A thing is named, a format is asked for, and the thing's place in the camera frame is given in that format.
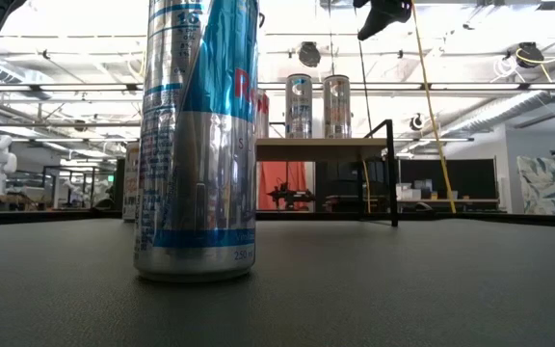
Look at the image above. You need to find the slim Celsius can orange print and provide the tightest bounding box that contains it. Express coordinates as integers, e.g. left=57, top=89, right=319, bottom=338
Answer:
left=322, top=74, right=352, bottom=140

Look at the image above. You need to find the slim Celsius can blue print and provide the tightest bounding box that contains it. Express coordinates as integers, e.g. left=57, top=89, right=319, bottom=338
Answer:
left=284, top=73, right=314, bottom=140

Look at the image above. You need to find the Diet Coke can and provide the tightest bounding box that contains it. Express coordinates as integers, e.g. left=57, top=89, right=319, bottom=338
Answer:
left=256, top=89, right=271, bottom=140

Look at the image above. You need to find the slim silver can red text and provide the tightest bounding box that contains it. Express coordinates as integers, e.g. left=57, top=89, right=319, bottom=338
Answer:
left=121, top=142, right=140, bottom=223

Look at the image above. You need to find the wooden shelf with black legs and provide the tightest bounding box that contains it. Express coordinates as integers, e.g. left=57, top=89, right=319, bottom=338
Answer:
left=255, top=119, right=400, bottom=227

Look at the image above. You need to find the long ceiling light strip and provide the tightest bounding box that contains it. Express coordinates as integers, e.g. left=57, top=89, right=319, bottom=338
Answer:
left=0, top=82, right=555, bottom=93

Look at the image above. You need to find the black partition panel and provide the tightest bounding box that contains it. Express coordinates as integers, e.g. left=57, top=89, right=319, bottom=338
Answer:
left=398, top=158, right=499, bottom=202

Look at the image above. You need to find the orange red panel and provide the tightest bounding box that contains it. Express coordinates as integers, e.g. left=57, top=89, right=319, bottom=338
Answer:
left=257, top=161, right=310, bottom=212

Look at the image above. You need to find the small black device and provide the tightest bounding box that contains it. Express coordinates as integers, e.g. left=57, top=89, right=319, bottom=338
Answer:
left=266, top=181, right=316, bottom=209

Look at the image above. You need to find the sugarfree Red Bull can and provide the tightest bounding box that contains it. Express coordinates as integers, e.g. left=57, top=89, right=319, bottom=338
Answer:
left=132, top=0, right=260, bottom=283

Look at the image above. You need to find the white blue patterned sheet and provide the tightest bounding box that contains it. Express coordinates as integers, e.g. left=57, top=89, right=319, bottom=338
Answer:
left=516, top=152, right=555, bottom=216

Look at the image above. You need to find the black table mat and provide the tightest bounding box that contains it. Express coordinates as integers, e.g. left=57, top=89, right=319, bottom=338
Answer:
left=0, top=219, right=555, bottom=347

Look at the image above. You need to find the yellow cable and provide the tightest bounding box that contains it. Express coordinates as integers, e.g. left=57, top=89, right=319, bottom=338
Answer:
left=362, top=160, right=372, bottom=214
left=410, top=0, right=457, bottom=214

